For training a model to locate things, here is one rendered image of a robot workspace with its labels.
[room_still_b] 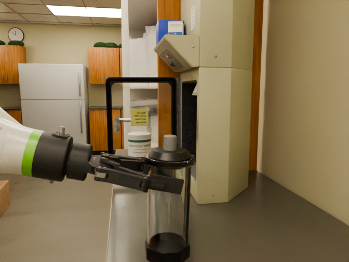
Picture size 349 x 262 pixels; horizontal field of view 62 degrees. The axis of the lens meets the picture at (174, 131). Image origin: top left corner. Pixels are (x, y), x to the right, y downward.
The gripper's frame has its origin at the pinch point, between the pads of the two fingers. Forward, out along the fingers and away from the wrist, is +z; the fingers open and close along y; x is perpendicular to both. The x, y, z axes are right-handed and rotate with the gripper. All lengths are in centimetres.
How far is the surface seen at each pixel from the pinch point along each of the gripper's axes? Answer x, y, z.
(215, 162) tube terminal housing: 0.8, 33.6, 23.3
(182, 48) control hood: -33.3, 33.9, 2.6
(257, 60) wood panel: -44, 71, 45
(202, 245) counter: 17.9, 7.3, 15.3
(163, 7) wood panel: -54, 71, -3
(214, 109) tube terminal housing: -16.6, 33.7, 18.2
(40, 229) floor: 134, 222, -57
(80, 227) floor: 125, 219, -21
